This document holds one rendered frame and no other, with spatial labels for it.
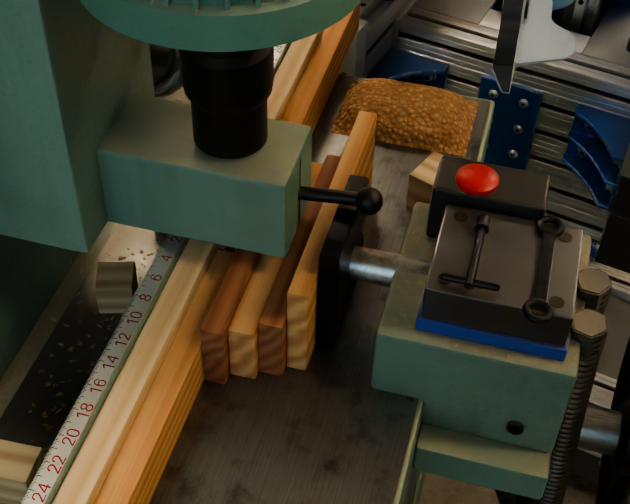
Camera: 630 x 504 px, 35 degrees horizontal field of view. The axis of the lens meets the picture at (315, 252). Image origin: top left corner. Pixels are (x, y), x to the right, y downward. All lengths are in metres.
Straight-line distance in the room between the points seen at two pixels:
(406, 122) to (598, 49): 0.55
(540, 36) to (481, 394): 0.28
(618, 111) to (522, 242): 0.70
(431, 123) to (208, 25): 0.41
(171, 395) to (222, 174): 0.15
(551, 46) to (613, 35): 0.65
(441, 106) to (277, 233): 0.29
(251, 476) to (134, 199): 0.21
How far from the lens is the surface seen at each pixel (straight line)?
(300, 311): 0.67
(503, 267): 0.67
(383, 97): 0.92
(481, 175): 0.69
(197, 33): 0.54
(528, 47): 0.80
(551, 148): 1.43
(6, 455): 0.78
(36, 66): 0.63
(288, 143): 0.69
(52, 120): 0.65
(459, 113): 0.93
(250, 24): 0.54
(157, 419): 0.65
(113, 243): 0.96
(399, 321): 0.68
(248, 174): 0.67
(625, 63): 1.39
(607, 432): 0.82
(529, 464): 0.73
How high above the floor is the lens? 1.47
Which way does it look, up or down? 45 degrees down
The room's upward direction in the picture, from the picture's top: 2 degrees clockwise
